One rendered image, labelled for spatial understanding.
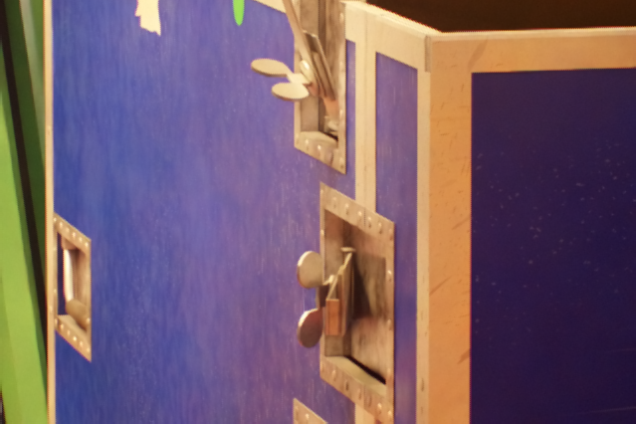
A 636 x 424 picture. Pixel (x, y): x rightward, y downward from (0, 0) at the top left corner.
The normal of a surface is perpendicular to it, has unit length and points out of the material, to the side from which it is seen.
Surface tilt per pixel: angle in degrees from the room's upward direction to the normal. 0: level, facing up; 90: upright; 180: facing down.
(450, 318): 90
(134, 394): 90
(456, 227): 90
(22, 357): 76
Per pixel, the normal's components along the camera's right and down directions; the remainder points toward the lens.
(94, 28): -0.97, 0.04
